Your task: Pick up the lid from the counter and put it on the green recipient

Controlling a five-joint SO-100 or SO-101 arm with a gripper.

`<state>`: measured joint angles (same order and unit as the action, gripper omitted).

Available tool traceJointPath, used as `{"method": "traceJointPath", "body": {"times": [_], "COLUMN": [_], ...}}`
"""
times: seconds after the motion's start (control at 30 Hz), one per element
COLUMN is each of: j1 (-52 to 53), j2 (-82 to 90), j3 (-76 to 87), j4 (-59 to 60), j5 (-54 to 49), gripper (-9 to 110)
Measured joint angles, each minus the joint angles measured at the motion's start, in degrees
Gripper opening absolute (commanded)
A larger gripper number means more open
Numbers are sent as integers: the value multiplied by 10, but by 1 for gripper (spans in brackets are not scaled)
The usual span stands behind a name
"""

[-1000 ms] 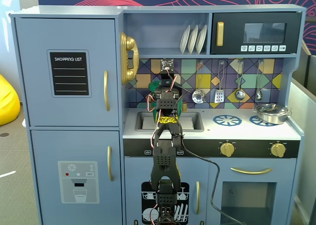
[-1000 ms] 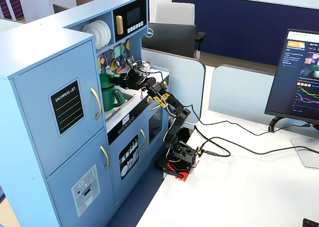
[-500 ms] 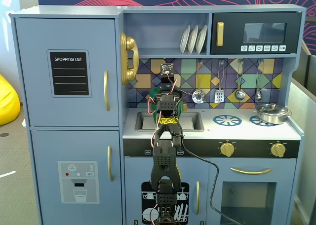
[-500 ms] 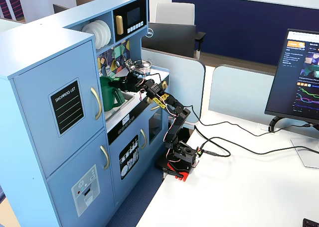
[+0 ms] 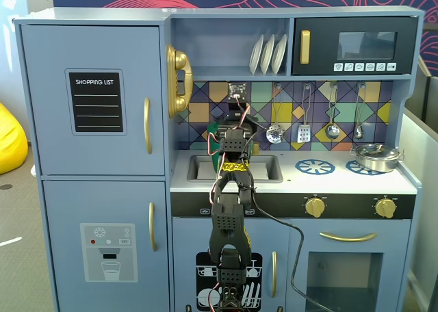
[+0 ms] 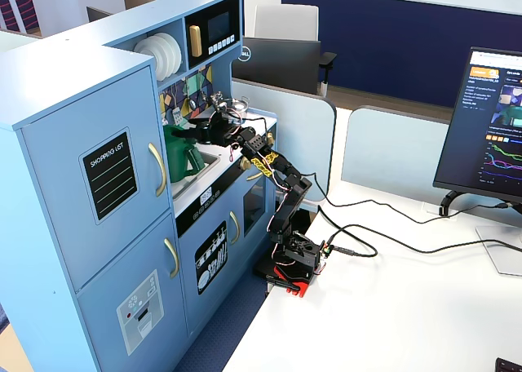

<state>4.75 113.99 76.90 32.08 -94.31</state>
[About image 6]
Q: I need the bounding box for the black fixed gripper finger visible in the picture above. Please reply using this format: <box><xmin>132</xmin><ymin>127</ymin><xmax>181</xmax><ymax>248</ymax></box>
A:
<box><xmin>170</xmin><ymin>126</ymin><xmax>206</xmax><ymax>142</ymax></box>

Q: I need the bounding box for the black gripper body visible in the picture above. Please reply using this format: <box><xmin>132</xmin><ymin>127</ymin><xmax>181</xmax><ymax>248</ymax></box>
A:
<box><xmin>201</xmin><ymin>113</ymin><xmax>247</xmax><ymax>148</ymax></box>

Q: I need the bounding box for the silver toy pot with lid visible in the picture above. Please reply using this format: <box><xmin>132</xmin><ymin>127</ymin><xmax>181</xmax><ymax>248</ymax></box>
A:
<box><xmin>222</xmin><ymin>95</ymin><xmax>251</xmax><ymax>120</ymax></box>

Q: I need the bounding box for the green toy pitcher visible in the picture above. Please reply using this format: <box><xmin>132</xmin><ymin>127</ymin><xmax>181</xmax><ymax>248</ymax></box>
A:
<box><xmin>162</xmin><ymin>133</ymin><xmax>206</xmax><ymax>184</ymax></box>

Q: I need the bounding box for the silver toy sink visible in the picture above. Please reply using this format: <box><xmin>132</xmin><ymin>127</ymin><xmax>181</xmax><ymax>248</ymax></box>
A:
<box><xmin>170</xmin><ymin>151</ymin><xmax>222</xmax><ymax>202</ymax></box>

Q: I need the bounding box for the white toy plate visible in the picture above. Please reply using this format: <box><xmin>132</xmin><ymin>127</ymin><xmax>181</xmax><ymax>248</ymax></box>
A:
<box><xmin>154</xmin><ymin>32</ymin><xmax>179</xmax><ymax>75</ymax></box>
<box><xmin>143</xmin><ymin>34</ymin><xmax>173</xmax><ymax>79</ymax></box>
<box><xmin>163</xmin><ymin>33</ymin><xmax>184</xmax><ymax>72</ymax></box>
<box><xmin>133</xmin><ymin>37</ymin><xmax>165</xmax><ymax>82</ymax></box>

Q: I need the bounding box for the light blue rounded desk divider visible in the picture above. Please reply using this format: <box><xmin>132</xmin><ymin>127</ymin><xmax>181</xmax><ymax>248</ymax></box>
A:
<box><xmin>231</xmin><ymin>77</ymin><xmax>338</xmax><ymax>204</ymax></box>
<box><xmin>341</xmin><ymin>105</ymin><xmax>452</xmax><ymax>194</ymax></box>

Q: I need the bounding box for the black Dell monitor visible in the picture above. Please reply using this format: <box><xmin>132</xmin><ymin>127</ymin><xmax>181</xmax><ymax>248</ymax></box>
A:
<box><xmin>232</xmin><ymin>37</ymin><xmax>322</xmax><ymax>96</ymax></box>

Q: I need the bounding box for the grey office chair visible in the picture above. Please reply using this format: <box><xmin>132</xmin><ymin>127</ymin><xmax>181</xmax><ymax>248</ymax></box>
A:
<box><xmin>254</xmin><ymin>3</ymin><xmax>338</xmax><ymax>97</ymax></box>

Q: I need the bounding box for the blue wooden toy kitchen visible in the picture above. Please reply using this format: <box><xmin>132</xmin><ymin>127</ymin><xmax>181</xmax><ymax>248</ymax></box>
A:
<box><xmin>0</xmin><ymin>0</ymin><xmax>279</xmax><ymax>372</ymax></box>

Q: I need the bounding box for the dark monitor edge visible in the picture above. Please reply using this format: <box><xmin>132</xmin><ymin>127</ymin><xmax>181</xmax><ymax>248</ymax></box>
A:
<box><xmin>86</xmin><ymin>6</ymin><xmax>114</xmax><ymax>23</ymax></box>

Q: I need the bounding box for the red table clamp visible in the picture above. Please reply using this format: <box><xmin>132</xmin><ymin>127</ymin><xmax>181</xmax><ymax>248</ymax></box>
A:
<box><xmin>267</xmin><ymin>264</ymin><xmax>312</xmax><ymax>299</ymax></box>

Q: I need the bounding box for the navy red patterned panel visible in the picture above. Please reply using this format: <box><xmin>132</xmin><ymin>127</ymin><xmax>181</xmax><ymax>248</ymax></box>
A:
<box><xmin>0</xmin><ymin>0</ymin><xmax>41</xmax><ymax>33</ymax></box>

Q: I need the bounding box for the black computer monitor showing graphs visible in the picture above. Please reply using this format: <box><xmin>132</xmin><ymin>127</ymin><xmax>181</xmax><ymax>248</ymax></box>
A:
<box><xmin>432</xmin><ymin>46</ymin><xmax>522</xmax><ymax>217</ymax></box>

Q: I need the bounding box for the silver monitor stand base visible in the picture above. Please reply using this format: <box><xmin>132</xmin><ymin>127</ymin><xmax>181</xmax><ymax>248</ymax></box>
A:
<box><xmin>475</xmin><ymin>224</ymin><xmax>522</xmax><ymax>277</ymax></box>

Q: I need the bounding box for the black keyboard corner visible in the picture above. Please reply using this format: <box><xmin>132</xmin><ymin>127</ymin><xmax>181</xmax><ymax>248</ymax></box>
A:
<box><xmin>494</xmin><ymin>356</ymin><xmax>522</xmax><ymax>372</ymax></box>

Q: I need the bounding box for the small wrist camera board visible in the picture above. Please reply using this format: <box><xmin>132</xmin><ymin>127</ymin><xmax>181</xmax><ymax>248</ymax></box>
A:
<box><xmin>206</xmin><ymin>91</ymin><xmax>230</xmax><ymax>113</ymax></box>

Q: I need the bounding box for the gold fridge door handle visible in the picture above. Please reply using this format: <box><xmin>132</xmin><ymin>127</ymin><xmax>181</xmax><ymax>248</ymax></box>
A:
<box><xmin>147</xmin><ymin>142</ymin><xmax>168</xmax><ymax>198</ymax></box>

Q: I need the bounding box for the yellow microwave door handle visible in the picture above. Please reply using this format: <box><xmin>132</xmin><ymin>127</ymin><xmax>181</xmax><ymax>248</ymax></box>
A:
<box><xmin>188</xmin><ymin>24</ymin><xmax>204</xmax><ymax>59</ymax></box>

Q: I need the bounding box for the gold dishwasher door handle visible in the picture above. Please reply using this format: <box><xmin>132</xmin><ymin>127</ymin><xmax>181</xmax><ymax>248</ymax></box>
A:
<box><xmin>228</xmin><ymin>210</ymin><xmax>242</xmax><ymax>246</ymax></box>

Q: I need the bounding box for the gold freezer door handle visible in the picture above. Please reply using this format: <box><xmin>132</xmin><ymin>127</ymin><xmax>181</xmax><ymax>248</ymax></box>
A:
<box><xmin>163</xmin><ymin>237</ymin><xmax>181</xmax><ymax>280</ymax></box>

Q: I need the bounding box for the black cable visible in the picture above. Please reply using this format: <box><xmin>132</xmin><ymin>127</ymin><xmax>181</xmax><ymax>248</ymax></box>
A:
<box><xmin>317</xmin><ymin>208</ymin><xmax>522</xmax><ymax>259</ymax></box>
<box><xmin>303</xmin><ymin>171</ymin><xmax>514</xmax><ymax>225</ymax></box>

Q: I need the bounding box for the white desk cable grommet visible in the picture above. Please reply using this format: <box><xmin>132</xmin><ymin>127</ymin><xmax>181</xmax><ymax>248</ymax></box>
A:
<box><xmin>422</xmin><ymin>201</ymin><xmax>458</xmax><ymax>221</ymax></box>

